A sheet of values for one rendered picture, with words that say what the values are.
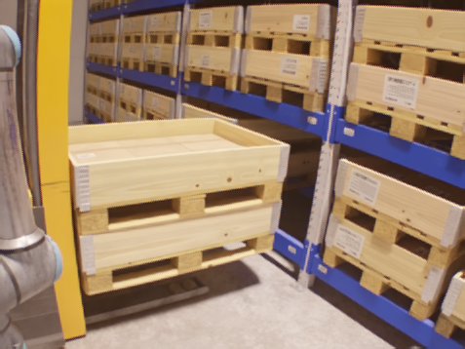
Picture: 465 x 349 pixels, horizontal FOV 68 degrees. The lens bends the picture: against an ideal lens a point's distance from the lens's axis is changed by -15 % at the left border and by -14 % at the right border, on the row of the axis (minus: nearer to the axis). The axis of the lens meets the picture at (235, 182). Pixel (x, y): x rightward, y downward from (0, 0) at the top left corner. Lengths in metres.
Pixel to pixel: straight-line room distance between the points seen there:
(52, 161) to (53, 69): 0.39
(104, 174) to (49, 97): 0.42
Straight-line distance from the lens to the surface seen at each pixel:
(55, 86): 1.68
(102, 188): 1.78
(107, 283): 2.02
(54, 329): 2.10
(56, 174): 1.76
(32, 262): 1.09
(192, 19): 3.70
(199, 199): 2.02
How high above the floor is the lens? 1.51
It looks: 19 degrees down
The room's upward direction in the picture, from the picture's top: 6 degrees clockwise
